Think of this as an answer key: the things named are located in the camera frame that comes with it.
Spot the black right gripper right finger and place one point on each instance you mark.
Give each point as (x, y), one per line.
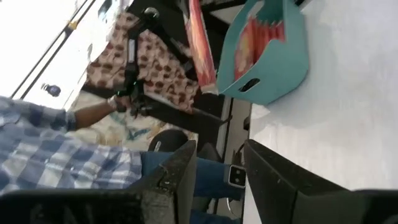
(273, 186)

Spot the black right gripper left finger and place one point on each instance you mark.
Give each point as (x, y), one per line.
(174, 186)

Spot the red popcorn bag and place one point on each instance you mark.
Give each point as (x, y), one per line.
(200, 46)
(248, 53)

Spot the teal plastic basket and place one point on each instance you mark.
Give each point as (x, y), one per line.
(280, 68)

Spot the brown spotted cloth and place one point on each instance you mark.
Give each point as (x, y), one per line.
(161, 71)

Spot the white-rimmed black connector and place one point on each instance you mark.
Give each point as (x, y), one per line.
(237, 176)

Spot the black round stool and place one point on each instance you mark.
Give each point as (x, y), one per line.
(168, 140)

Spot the person's hand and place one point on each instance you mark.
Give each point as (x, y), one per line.
(119, 102)

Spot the cream printed cloth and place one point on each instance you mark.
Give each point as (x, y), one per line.
(102, 130)

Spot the person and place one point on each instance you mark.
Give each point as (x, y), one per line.
(62, 161)

